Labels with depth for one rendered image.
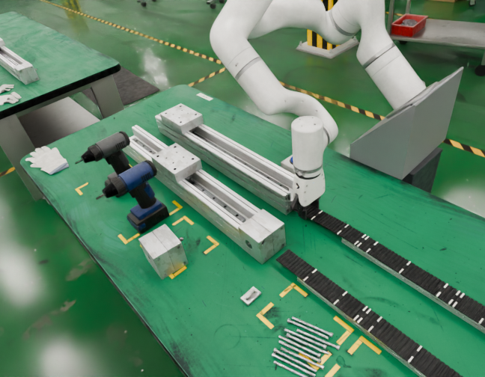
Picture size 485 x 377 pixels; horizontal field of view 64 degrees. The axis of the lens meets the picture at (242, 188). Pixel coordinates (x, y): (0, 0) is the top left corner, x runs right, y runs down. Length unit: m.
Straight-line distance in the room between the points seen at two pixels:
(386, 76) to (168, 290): 0.96
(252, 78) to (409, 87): 0.56
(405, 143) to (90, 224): 1.08
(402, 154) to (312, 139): 0.42
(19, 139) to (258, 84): 1.95
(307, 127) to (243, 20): 0.34
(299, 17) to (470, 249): 0.84
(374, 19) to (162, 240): 0.95
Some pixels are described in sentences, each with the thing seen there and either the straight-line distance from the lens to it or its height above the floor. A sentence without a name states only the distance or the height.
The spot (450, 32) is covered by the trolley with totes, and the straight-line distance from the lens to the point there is 4.22.
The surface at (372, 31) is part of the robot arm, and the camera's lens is 1.40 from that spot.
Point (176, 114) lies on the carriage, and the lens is 1.66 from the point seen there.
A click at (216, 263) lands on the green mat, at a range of 1.16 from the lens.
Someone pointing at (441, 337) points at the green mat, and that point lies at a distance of 1.06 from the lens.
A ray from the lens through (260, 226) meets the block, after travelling 1.10.
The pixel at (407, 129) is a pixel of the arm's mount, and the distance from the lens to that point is 1.31.
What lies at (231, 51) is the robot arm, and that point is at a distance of 1.08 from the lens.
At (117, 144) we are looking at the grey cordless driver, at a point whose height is 0.98.
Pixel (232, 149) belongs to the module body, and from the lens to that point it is 1.47.
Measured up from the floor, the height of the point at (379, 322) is 0.81.
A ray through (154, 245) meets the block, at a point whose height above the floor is 0.87.
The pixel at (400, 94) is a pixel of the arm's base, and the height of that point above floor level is 1.03.
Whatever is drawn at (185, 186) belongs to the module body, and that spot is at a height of 0.86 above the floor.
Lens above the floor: 1.67
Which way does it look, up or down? 40 degrees down
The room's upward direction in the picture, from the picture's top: 9 degrees counter-clockwise
